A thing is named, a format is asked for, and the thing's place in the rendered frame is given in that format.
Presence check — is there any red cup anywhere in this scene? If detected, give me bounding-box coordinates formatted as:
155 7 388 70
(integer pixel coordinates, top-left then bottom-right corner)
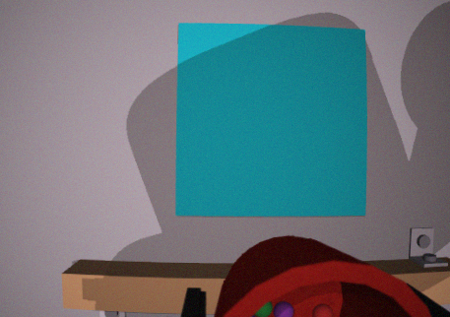
214 235 431 317

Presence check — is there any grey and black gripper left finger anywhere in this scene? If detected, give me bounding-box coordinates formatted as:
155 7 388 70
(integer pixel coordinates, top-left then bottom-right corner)
181 287 206 317

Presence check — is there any purple marble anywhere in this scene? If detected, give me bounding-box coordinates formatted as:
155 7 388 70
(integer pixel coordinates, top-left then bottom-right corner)
273 301 293 317

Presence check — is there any green marble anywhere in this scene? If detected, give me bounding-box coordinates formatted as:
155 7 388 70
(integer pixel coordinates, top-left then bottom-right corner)
255 301 273 317

